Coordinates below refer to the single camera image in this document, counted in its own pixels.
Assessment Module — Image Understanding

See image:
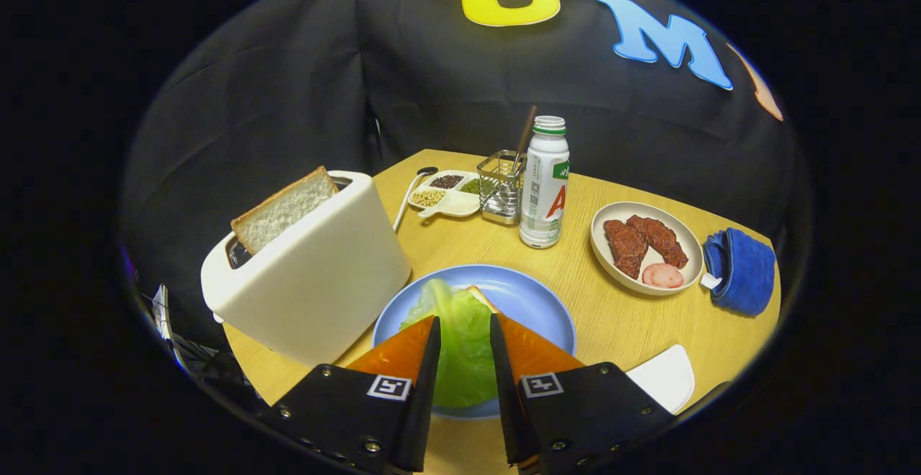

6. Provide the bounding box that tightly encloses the blue round plate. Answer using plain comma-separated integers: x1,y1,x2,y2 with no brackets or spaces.
372,265,577,420

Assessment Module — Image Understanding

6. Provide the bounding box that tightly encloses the green lettuce leaf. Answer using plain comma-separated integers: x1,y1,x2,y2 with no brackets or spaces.
400,279,499,409

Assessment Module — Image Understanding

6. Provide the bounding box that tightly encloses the metal wire utensil holder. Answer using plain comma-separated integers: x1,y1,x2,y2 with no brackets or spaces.
477,150,526,225

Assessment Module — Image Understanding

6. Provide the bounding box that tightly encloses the toasted bread slice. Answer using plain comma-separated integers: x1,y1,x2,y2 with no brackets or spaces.
230,166,340,256

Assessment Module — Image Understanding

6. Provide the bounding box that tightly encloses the black backdrop cloth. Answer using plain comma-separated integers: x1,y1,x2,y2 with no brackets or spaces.
121,0,799,346

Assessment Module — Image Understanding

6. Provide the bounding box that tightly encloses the dark red meat piece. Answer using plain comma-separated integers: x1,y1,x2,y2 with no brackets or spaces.
626,215,689,269
603,219,648,279

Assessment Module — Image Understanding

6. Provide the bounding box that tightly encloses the pink ham slice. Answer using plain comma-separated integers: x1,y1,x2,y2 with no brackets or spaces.
642,263,685,289

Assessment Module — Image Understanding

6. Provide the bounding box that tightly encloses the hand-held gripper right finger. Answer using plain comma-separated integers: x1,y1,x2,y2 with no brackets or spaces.
489,312,676,474

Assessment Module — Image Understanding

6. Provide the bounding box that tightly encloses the white bottle with green cap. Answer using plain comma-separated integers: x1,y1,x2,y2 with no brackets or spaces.
519,116,571,249

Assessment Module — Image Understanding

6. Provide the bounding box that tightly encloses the white divided dish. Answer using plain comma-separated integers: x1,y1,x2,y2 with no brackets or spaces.
407,169,481,219

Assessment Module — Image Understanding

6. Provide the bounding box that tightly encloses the white toaster cable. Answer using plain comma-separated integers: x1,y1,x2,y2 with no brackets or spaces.
392,166,439,233

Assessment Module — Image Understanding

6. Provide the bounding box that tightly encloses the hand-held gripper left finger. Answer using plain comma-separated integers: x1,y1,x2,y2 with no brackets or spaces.
259,315,442,475

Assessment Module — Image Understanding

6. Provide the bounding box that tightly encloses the bread slice under lettuce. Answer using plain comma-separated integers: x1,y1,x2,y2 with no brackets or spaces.
466,286,499,315

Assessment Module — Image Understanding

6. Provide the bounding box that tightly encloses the beige round plate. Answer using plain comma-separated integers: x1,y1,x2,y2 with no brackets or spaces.
589,202,704,297

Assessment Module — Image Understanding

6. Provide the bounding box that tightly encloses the white toaster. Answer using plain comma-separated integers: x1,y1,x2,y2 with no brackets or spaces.
201,170,412,368

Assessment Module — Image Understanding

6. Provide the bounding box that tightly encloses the grey metal frame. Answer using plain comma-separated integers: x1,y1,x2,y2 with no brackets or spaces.
150,284,217,375

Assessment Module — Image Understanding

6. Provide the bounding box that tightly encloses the brown chopstick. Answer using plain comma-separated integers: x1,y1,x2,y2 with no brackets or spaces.
512,105,538,173

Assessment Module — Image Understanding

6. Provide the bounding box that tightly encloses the blue folded towel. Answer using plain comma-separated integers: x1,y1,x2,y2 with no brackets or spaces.
702,227,776,317

